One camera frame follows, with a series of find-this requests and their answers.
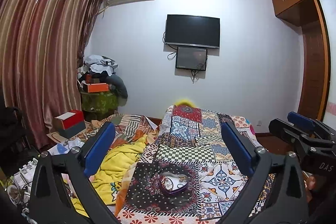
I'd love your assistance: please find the silver crystal earring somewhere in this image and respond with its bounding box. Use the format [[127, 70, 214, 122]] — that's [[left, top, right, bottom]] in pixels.
[[162, 177, 173, 190]]

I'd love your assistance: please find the person's right hand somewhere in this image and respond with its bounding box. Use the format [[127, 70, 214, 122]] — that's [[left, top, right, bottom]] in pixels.
[[305, 175, 317, 202]]

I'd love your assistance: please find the yellow fleece blanket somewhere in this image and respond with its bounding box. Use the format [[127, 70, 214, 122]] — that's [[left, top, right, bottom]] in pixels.
[[71, 134, 150, 217]]

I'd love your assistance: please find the red and white box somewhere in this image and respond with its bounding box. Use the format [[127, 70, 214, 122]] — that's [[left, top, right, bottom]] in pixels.
[[54, 110, 84, 130]]

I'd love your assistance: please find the striped beige quilt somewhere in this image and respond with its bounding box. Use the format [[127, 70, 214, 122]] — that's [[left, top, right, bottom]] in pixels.
[[84, 114, 159, 149]]

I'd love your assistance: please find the green patterned storage box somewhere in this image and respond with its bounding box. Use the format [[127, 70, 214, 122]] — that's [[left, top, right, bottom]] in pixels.
[[80, 92, 118, 114]]

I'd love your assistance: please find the patchwork patterned bedspread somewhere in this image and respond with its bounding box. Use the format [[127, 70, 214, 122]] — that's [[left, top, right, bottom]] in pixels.
[[116, 105, 259, 223]]

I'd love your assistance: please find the orange shoe box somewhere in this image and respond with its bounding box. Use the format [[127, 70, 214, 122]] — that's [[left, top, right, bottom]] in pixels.
[[83, 83, 109, 93]]

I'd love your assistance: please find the dark green stuffed bag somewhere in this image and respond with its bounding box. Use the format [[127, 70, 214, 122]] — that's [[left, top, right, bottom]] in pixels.
[[105, 74, 128, 106]]

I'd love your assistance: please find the purple heart-shaped tin box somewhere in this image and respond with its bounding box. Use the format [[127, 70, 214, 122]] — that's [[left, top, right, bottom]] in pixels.
[[159, 172, 189, 196]]

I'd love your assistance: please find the grey crumpled clothes pile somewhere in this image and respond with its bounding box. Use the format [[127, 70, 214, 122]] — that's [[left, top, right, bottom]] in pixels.
[[84, 55, 118, 76]]

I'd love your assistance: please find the brown wooden wardrobe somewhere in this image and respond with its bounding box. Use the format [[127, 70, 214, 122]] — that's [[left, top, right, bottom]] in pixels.
[[272, 0, 331, 121]]

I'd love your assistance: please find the striped maroon curtain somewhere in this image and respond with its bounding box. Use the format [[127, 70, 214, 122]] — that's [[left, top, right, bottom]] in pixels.
[[1, 0, 103, 148]]

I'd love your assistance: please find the small black wall monitor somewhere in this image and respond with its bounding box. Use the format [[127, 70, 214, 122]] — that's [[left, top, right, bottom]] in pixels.
[[175, 47, 207, 71]]

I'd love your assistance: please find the black wall television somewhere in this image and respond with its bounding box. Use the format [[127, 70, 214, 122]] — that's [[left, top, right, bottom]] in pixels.
[[164, 14, 221, 49]]

